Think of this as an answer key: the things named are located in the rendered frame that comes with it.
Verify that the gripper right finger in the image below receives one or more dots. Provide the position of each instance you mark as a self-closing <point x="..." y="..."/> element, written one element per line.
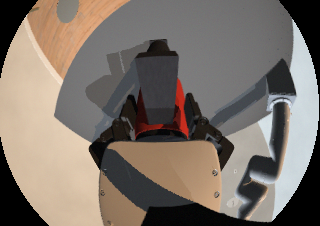
<point x="205" y="131"/>

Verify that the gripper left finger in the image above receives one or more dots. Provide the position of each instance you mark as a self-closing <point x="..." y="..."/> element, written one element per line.
<point x="120" y="126"/>

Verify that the red kettle with black lid and handle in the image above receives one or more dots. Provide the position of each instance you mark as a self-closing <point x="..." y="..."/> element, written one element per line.
<point x="160" y="115"/>

